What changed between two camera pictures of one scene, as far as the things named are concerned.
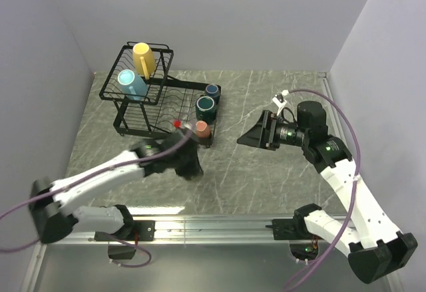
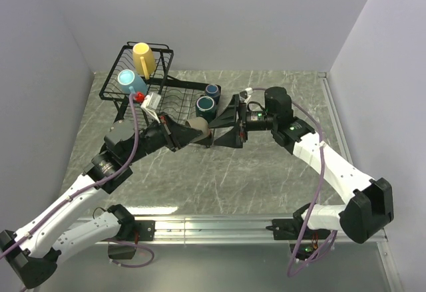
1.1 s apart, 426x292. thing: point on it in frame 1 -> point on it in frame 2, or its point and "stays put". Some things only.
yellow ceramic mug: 144,58 stays put
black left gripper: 194,168 -> 176,134
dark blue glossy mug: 212,90 stays put
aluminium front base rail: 202,229 stays put
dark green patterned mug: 206,109 stays put
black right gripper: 263,134 -> 228,117
